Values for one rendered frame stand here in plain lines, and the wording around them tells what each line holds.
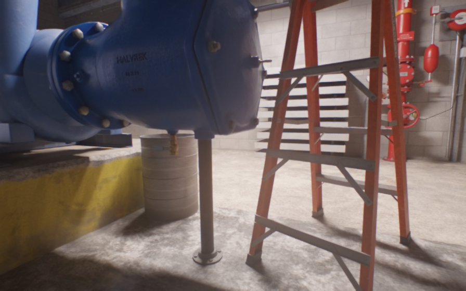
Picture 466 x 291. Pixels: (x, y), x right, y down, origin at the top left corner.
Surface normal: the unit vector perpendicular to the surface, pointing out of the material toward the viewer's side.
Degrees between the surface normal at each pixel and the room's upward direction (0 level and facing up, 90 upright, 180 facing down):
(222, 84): 96
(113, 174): 90
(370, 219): 79
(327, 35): 90
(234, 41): 87
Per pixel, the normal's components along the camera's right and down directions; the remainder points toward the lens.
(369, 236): -0.69, -0.09
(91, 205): 0.91, 0.04
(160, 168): -0.02, 0.12
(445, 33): -0.41, 0.12
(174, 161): 0.37, 0.11
